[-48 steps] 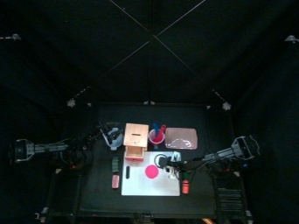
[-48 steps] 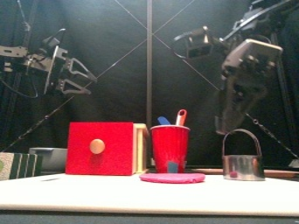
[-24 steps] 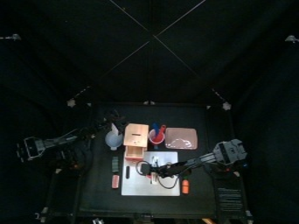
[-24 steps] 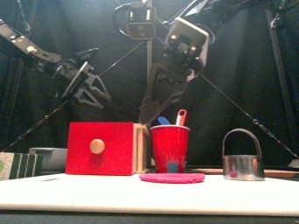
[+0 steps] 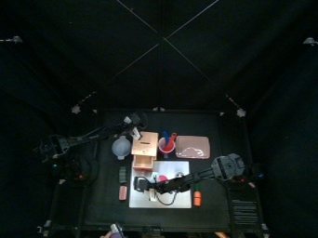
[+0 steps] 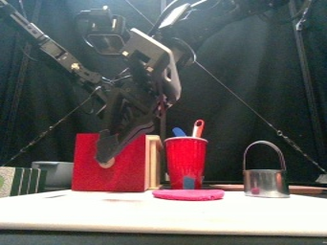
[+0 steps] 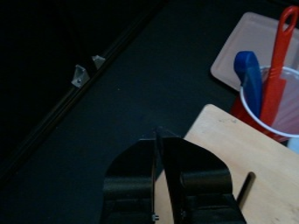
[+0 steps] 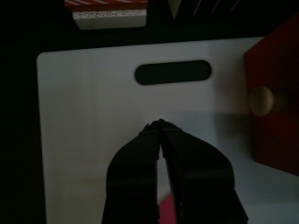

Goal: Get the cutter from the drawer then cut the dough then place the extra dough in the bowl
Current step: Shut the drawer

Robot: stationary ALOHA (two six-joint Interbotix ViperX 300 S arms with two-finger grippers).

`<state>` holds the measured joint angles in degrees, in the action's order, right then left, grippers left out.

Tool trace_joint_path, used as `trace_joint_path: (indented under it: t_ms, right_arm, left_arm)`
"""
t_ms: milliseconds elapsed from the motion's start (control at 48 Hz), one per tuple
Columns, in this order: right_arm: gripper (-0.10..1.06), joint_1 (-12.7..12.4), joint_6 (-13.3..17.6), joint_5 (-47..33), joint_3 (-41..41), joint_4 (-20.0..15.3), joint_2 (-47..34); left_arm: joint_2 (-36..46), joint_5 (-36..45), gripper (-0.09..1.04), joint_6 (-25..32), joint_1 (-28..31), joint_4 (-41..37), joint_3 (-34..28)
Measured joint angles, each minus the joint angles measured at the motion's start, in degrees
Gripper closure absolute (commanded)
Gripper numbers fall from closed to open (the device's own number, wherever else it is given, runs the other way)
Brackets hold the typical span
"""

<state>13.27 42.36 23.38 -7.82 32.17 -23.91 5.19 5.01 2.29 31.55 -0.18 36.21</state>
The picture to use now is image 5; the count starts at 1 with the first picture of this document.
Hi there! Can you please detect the wooden drawer cabinet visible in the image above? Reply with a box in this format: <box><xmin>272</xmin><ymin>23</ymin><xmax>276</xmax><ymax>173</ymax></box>
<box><xmin>132</xmin><ymin>131</ymin><xmax>161</xmax><ymax>157</ymax></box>

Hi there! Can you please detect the grey plastic bowl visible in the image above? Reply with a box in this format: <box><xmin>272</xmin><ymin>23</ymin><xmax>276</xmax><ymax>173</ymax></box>
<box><xmin>111</xmin><ymin>135</ymin><xmax>133</xmax><ymax>161</ymax></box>

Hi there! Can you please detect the person's hand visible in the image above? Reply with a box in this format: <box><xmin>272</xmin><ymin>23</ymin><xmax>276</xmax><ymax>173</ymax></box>
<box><xmin>99</xmin><ymin>230</ymin><xmax>119</xmax><ymax>238</ymax></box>

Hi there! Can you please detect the pink rectangular block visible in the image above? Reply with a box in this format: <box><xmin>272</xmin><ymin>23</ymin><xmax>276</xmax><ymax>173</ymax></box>
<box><xmin>118</xmin><ymin>185</ymin><xmax>129</xmax><ymax>201</ymax></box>

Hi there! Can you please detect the green striped block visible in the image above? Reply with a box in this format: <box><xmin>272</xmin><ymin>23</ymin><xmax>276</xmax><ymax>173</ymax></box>
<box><xmin>118</xmin><ymin>165</ymin><xmax>129</xmax><ymax>183</ymax></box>

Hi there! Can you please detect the white cutting board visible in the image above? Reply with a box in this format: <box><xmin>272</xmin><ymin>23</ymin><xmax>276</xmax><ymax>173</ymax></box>
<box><xmin>129</xmin><ymin>160</ymin><xmax>194</xmax><ymax>209</ymax></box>

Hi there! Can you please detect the red plastic cup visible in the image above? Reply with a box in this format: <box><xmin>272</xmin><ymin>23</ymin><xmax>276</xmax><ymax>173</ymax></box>
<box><xmin>158</xmin><ymin>137</ymin><xmax>178</xmax><ymax>154</ymax></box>

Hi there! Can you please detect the orange plastic utensil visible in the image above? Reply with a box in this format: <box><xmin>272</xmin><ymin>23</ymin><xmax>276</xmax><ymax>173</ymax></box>
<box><xmin>168</xmin><ymin>132</ymin><xmax>180</xmax><ymax>150</ymax></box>

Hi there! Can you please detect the orange toy carrot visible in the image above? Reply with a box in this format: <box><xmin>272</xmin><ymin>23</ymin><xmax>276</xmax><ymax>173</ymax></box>
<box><xmin>193</xmin><ymin>183</ymin><xmax>204</xmax><ymax>207</ymax></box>

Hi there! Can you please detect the pink-brown square tray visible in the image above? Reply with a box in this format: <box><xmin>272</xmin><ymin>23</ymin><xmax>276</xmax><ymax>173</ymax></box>
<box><xmin>176</xmin><ymin>135</ymin><xmax>212</xmax><ymax>160</ymax></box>

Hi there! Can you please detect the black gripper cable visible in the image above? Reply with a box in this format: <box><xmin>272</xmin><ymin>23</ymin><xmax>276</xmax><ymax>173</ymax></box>
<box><xmin>154</xmin><ymin>190</ymin><xmax>182</xmax><ymax>207</ymax></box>

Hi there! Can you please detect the thin white cord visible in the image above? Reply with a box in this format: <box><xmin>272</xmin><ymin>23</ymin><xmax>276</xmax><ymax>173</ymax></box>
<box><xmin>115</xmin><ymin>0</ymin><xmax>242</xmax><ymax>110</ymax></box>
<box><xmin>77</xmin><ymin>0</ymin><xmax>221</xmax><ymax>110</ymax></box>

